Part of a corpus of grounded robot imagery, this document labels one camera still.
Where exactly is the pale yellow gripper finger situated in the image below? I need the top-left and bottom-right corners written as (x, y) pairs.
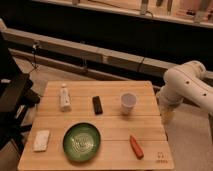
top-left (161, 107), bottom-right (174, 124)

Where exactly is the green ceramic bowl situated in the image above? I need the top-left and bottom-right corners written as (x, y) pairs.
top-left (63, 122), bottom-right (101, 163)

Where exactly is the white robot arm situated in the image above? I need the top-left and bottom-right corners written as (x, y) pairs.
top-left (157, 61), bottom-right (213, 124)

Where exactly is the black rectangular block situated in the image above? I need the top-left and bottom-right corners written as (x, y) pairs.
top-left (92, 96), bottom-right (103, 114)

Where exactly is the wooden folding table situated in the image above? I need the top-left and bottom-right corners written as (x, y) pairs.
top-left (18, 81), bottom-right (174, 171)

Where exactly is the white tube bottle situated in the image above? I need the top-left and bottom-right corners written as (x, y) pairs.
top-left (59, 84), bottom-right (71, 112)

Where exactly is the white sponge block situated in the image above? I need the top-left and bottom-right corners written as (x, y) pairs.
top-left (33, 130), bottom-right (50, 152)

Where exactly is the black equipment stand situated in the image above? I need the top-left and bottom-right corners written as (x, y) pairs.
top-left (0, 32), bottom-right (40, 152)

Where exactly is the black cable on wall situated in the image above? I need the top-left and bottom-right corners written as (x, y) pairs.
top-left (28, 40), bottom-right (41, 75)

